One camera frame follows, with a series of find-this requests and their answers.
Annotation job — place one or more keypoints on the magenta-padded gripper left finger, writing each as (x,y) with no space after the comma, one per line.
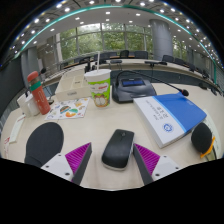
(58,165)

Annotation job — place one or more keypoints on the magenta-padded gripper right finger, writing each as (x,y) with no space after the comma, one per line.
(163,165)

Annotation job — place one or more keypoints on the black computer mouse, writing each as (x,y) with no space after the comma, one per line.
(117,150)

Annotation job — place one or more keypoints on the dark round mouse pad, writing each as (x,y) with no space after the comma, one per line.
(43,141)

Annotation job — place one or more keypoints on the black round orange-edged object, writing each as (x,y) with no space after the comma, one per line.
(201,136)

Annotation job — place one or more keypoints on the blue and white book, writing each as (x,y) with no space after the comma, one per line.
(173,115)

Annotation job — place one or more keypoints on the red and white card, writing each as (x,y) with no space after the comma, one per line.
(6,146)

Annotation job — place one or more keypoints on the white paper sheet red header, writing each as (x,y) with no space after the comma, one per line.
(16,128)

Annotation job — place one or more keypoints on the colourful sticker sheet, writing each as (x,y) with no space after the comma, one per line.
(68,109)

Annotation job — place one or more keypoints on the stack of white paper cups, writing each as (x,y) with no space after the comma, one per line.
(22,105)

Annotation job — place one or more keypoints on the red bottle with green band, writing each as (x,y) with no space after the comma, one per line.
(39,95)

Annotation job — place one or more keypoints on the white compartment tray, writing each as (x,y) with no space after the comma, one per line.
(71,88)

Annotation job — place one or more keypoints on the black conference microphone unit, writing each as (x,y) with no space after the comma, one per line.
(133,90)

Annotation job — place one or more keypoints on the green printed paper cup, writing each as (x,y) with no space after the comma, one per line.
(100,90)

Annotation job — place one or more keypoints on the white drinking straw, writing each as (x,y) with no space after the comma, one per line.
(98,61)

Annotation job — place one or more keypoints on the dark office chairs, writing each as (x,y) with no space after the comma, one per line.
(140,55)

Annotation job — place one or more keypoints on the round ceiling lights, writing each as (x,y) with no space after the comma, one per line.
(107,12)

